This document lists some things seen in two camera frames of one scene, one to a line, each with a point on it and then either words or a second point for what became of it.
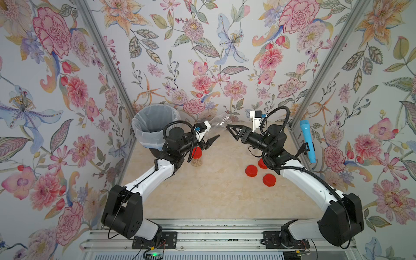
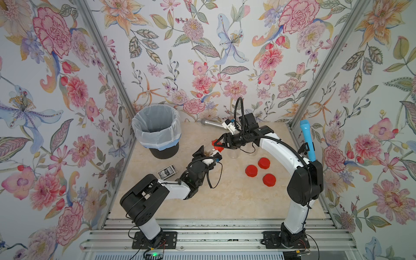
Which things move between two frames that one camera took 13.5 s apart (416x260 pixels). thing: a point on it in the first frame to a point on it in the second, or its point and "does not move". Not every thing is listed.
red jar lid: x=251 y=170 does not move
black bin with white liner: x=149 y=123 does not move
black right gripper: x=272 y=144 to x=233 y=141
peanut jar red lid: x=227 y=117 to x=233 y=153
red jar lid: x=261 y=164 does not move
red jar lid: x=269 y=180 does not move
